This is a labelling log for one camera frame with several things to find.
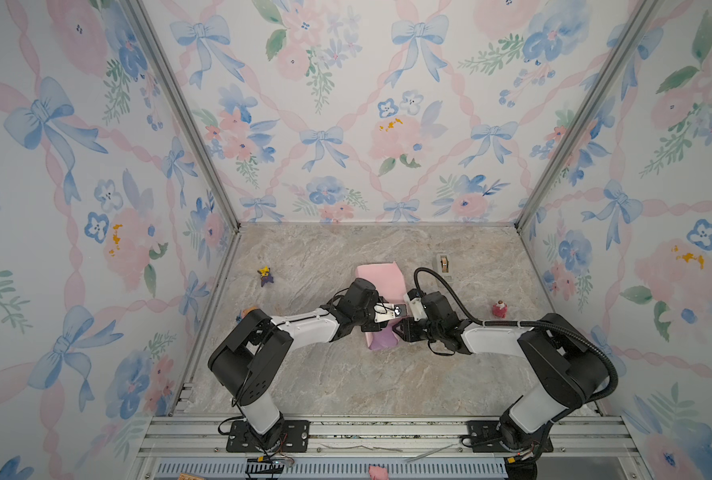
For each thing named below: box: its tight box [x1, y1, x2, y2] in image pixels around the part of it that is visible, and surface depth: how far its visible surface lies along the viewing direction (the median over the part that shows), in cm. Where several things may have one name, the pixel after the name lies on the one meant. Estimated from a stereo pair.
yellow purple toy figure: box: [257, 266, 274, 287], surface depth 105 cm
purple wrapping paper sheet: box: [356, 261, 408, 351], surface depth 91 cm
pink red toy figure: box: [492, 300, 508, 319], surface depth 95 cm
